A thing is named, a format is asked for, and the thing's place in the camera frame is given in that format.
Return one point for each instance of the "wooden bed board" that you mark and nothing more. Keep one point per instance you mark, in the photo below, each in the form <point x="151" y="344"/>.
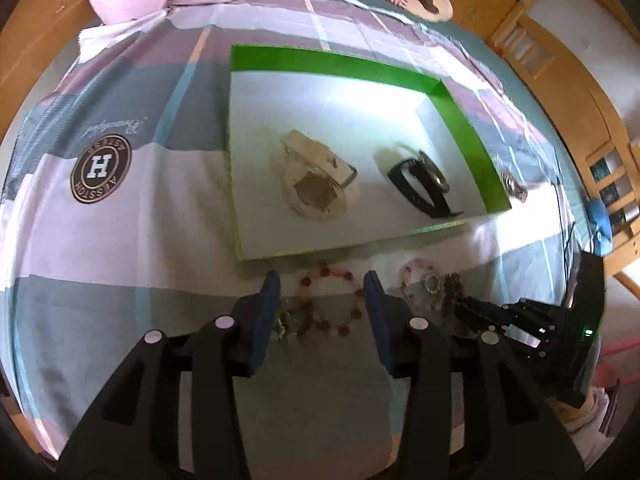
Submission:
<point x="40" y="25"/>

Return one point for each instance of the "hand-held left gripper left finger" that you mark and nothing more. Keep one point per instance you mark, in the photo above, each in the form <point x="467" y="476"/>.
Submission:
<point x="265" y="320"/>

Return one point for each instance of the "plaid printed bed sheet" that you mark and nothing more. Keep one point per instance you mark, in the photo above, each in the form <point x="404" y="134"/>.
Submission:
<point x="150" y="240"/>

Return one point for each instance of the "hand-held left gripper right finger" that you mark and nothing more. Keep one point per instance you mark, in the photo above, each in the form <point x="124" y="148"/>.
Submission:
<point x="376" y="320"/>

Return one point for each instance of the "blue cloth item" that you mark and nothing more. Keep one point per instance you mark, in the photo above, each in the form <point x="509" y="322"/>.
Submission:
<point x="600" y="220"/>

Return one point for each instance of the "green box with white inside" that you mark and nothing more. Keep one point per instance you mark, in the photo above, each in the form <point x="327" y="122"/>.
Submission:
<point x="350" y="125"/>

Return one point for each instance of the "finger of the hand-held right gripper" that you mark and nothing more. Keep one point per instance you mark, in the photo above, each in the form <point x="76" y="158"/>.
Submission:
<point x="477" y="312"/>

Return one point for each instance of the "person's right forearm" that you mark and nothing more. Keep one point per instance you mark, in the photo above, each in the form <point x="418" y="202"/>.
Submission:
<point x="590" y="415"/>

